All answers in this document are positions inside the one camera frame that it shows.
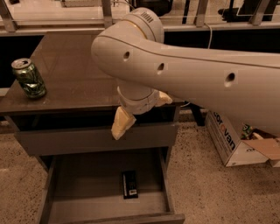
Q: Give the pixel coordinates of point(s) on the green soda can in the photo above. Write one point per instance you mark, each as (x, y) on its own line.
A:
(29, 78)

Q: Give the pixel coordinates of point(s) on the grey drawer cabinet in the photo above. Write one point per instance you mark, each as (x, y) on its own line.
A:
(78, 95)

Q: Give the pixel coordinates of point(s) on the black office chair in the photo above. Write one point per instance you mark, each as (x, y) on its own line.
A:
(160, 7)

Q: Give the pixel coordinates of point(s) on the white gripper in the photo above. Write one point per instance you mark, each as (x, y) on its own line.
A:
(140, 107)

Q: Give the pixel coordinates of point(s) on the green can in box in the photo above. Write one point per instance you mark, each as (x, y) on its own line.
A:
(246, 131)

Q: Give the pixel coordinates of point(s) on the cardboard box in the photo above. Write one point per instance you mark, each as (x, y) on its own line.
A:
(260, 148)

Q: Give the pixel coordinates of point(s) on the metal railing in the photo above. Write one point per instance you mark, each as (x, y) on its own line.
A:
(32, 16)

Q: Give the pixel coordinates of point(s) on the open middle drawer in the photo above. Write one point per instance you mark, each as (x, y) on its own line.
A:
(88, 189)

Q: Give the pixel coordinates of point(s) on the black rxbar chocolate bar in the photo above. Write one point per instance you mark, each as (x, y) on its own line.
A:
(129, 183)

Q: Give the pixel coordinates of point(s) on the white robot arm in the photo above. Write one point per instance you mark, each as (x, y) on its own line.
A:
(240, 85)

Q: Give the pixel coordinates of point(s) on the closed top drawer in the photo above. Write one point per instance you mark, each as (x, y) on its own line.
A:
(69, 141)

